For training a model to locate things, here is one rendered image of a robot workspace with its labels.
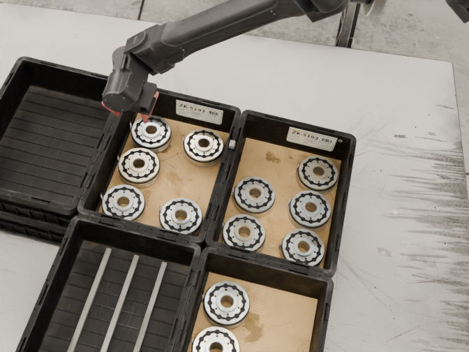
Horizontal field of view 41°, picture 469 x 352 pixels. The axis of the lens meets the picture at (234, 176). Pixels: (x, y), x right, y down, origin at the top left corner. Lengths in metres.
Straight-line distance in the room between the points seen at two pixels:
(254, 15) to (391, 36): 2.25
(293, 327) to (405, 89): 0.94
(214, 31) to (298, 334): 0.71
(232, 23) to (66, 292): 0.74
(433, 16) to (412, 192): 1.73
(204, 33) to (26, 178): 0.71
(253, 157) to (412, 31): 1.82
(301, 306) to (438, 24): 2.21
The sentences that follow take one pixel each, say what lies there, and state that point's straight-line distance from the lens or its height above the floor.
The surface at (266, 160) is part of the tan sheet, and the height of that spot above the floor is 0.83.
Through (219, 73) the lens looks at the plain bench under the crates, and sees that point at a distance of 1.99.
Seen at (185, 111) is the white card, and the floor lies 0.88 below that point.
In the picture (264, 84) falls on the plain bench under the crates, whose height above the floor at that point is 0.70.
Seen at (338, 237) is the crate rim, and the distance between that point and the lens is 1.48.
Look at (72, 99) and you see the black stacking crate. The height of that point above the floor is 0.83.
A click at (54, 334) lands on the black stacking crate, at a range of 1.46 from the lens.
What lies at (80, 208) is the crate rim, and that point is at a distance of 1.46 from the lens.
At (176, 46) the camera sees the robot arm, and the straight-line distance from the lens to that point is 1.16.
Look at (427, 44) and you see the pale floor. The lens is 3.30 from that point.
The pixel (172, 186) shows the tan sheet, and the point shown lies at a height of 0.83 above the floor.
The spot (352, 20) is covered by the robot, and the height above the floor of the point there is 0.69.
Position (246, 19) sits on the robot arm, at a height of 1.46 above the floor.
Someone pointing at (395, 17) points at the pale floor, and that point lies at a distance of 3.37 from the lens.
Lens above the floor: 2.20
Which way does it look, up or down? 58 degrees down
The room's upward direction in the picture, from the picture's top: 9 degrees clockwise
